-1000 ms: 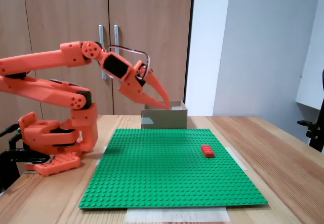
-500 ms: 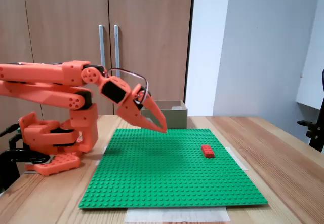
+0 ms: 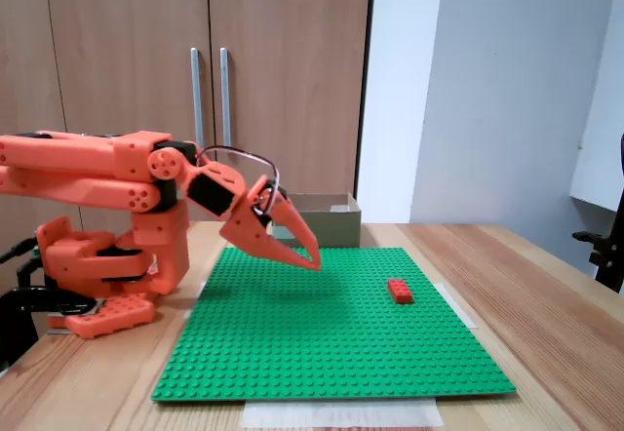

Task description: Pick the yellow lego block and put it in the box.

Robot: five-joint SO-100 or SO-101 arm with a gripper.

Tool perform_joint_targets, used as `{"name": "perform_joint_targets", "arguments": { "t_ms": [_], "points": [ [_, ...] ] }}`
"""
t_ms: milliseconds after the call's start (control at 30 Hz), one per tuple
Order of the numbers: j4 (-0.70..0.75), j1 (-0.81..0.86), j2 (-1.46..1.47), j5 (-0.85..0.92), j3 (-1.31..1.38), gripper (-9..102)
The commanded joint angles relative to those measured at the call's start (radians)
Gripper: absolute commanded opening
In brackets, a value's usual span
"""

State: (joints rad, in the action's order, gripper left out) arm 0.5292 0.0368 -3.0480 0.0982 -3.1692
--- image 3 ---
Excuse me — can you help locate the silver cabinet door handle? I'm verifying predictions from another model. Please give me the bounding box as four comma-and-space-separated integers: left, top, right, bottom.
218, 47, 234, 155
189, 47, 207, 147

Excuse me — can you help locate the brown wooden cabinet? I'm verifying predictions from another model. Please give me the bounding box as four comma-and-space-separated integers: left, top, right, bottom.
0, 0, 377, 266

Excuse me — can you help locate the green lego baseplate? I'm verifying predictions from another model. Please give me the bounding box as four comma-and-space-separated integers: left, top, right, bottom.
150, 247, 517, 404

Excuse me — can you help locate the black power cable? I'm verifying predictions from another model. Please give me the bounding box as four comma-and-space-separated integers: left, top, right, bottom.
0, 238, 40, 264

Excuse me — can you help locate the red lego block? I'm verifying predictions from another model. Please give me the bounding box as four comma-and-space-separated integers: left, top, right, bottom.
387, 278, 415, 305

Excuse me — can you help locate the wide masking tape strip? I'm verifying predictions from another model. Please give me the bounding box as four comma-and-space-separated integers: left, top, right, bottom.
241, 398, 444, 430

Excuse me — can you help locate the black stand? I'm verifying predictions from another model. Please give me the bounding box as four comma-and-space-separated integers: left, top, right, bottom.
572, 133, 624, 295

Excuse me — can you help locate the open cardboard box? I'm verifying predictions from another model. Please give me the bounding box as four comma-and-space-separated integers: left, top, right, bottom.
272, 192, 363, 250

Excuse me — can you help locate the gripper servo cable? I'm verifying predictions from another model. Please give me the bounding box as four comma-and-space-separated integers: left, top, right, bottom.
196, 144, 283, 217

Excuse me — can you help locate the black table clamp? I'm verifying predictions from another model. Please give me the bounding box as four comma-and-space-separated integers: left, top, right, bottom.
0, 285, 98, 372

